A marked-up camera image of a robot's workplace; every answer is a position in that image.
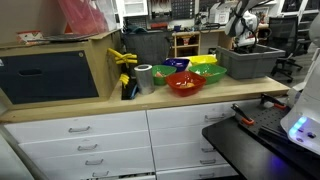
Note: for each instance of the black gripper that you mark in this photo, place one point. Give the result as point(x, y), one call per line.
point(245, 48)

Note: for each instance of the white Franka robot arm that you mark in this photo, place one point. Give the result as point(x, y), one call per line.
point(310, 100)

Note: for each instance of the green plastic bowl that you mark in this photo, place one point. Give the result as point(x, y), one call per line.
point(213, 79)
point(170, 78)

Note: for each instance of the yellow plastic bowl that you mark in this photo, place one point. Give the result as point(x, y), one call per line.
point(201, 60)

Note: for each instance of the blue plastic bowl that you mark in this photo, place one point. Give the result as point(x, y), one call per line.
point(176, 64)

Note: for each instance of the red plastic bowl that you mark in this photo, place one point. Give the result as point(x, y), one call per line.
point(185, 90)

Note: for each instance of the gray plastic bin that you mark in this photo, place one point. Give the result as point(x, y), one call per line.
point(250, 66)

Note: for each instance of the wooden desk with cubbies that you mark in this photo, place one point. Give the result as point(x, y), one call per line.
point(213, 33)

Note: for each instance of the framed picture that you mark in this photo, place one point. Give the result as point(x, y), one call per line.
point(264, 15)

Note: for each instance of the black office chair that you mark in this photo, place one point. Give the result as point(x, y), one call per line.
point(306, 30)
point(283, 33)

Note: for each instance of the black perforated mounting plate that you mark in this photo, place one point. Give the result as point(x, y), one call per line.
point(266, 120)

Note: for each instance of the black tool pegboard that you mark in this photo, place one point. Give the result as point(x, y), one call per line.
point(173, 8)

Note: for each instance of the dark gray fabric bin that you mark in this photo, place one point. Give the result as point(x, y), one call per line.
point(146, 46)

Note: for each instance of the shiny metal cylinder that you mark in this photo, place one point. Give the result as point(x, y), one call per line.
point(144, 80)

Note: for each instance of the black table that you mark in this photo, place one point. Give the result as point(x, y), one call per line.
point(240, 156)

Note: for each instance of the wooden cabinet with black panel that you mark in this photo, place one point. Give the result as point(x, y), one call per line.
point(100, 66)

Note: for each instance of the white drawer cabinet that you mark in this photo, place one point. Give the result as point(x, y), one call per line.
point(116, 140)

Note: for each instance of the pink plastic bag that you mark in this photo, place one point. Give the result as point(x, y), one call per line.
point(83, 16)

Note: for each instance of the orange and white carton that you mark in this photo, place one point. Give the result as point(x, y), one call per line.
point(30, 36)

